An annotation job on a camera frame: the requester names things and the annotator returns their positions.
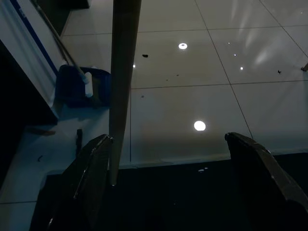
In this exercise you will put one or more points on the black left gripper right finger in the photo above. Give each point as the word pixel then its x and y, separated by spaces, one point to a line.
pixel 264 192

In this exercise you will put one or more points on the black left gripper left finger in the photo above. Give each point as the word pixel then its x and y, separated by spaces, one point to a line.
pixel 81 192

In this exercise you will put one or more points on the black plastic strip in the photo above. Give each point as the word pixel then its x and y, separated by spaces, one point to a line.
pixel 79 139

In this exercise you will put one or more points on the brown wood scrap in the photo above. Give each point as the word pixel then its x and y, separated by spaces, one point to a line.
pixel 41 132

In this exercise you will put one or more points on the black floor mat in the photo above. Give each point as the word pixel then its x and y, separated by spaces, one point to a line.
pixel 168 204

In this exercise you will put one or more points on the dark cabinet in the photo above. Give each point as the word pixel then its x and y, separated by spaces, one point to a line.
pixel 14 108

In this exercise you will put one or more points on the blue plastic dustpan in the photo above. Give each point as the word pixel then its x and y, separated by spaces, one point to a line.
pixel 69 84

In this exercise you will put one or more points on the tapered wooden table leg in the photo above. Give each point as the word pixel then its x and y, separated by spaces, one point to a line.
pixel 305 67
pixel 122 72

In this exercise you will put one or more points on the white panel with blue stripe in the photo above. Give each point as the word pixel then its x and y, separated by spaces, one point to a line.
pixel 29 48

